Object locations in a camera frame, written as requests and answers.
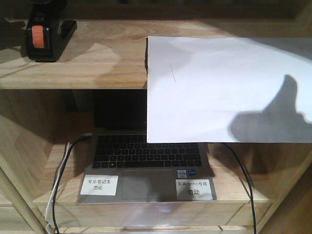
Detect silver laptop black keyboard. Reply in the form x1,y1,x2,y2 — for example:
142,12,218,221
78,89,217,204

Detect black stapler orange button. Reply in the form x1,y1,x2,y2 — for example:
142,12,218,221
26,0,77,62

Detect white label sticker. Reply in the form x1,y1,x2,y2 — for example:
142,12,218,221
175,179,213,201
80,175,118,196

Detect white label sticker left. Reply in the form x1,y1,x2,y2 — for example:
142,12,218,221
80,175,118,196

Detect white label sticker right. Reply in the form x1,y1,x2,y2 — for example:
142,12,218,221
175,179,213,201

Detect white paper sheet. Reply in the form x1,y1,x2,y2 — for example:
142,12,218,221
147,36,312,143

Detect black cable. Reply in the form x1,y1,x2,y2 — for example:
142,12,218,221
220,142,258,234
51,136,91,234

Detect white cable left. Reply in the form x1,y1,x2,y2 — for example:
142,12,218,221
45,143,71,234

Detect black cable left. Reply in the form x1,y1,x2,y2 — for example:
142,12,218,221
51,136,91,234

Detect black cable right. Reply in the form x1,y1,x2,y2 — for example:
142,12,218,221
220,142,258,234

